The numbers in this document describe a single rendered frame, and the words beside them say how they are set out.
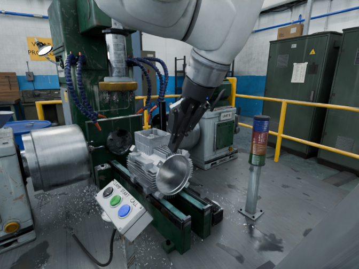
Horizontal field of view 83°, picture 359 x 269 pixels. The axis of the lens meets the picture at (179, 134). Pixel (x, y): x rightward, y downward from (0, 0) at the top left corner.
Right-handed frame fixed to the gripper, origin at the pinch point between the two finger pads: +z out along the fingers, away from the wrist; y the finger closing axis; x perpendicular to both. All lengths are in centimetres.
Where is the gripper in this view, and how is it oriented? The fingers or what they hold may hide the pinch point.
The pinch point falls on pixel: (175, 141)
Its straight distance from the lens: 59.2
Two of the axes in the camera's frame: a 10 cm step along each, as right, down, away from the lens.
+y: -7.8, 1.7, -6.0
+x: 5.4, 6.7, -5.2
